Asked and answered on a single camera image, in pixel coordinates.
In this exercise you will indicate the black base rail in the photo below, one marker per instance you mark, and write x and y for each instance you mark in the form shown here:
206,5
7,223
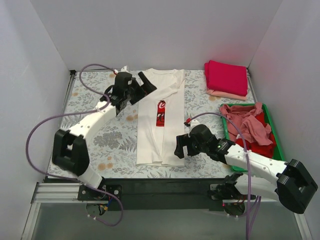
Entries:
172,193

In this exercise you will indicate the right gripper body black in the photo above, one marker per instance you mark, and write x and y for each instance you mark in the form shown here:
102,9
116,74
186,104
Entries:
186,145

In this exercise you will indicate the white Coca-Cola t-shirt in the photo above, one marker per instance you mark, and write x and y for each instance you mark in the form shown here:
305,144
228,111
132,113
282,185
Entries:
160,119

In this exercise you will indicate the folded light pink t-shirt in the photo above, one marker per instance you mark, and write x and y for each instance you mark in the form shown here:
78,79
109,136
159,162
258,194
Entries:
225,95

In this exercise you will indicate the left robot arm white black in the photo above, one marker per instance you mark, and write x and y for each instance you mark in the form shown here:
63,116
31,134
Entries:
70,147

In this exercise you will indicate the crumpled red t-shirt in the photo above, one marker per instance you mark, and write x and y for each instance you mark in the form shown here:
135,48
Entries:
258,135

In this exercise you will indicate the green plastic tray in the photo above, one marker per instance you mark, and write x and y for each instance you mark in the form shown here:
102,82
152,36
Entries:
278,154

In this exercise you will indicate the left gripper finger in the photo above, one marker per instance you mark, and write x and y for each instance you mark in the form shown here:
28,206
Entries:
147,86
137,94

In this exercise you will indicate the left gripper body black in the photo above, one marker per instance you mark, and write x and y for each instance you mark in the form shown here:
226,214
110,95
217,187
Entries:
137,91

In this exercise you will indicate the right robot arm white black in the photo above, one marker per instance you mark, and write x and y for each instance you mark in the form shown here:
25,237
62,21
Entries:
290,183

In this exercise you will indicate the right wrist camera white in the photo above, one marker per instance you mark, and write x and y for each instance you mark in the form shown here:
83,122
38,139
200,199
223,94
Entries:
191,123

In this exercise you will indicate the folded magenta t-shirt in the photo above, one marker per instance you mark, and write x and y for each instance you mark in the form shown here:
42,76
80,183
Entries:
227,78

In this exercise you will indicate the crumpled pink t-shirt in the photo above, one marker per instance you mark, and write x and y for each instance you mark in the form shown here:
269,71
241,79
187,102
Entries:
243,118

